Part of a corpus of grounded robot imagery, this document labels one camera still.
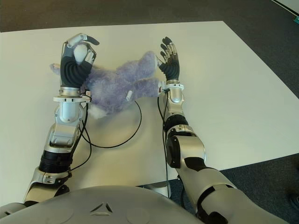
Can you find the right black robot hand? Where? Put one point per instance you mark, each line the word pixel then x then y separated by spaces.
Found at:
pixel 172 68

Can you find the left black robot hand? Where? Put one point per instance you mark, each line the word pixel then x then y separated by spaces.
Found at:
pixel 70 72

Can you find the purple plush doll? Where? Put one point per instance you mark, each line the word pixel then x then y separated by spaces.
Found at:
pixel 112 86

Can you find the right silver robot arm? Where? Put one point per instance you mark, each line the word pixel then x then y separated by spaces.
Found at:
pixel 191 144

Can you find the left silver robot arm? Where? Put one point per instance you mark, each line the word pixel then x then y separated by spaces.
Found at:
pixel 65 130

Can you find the white plate with black rim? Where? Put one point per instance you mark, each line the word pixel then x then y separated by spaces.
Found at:
pixel 116 130

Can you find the grey table leg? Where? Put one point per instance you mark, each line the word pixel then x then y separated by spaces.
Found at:
pixel 155 186

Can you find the teal box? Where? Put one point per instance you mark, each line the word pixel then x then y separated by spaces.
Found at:
pixel 296 19

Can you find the grey robot torso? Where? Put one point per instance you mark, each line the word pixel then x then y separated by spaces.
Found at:
pixel 105 205

